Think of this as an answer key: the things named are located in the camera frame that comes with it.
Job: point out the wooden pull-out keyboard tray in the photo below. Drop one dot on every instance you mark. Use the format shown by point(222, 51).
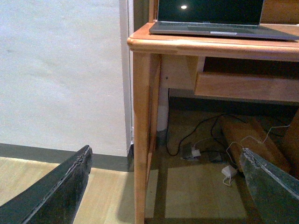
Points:
point(248, 87)

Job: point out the grey open laptop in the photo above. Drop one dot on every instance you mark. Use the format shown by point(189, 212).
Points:
point(227, 18)

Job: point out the white power adapter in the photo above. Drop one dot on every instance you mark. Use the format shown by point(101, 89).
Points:
point(229, 171)

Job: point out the power strip on floor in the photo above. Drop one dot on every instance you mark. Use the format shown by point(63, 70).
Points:
point(205, 155)

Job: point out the wooden chair leg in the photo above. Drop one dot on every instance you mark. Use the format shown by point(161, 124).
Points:
point(240, 135)

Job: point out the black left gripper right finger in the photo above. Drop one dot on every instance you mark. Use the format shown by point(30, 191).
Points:
point(274, 192)

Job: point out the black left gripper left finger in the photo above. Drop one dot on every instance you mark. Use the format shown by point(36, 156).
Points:
point(55, 198)

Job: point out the wooden desk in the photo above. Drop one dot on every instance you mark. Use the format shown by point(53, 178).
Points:
point(174, 62)

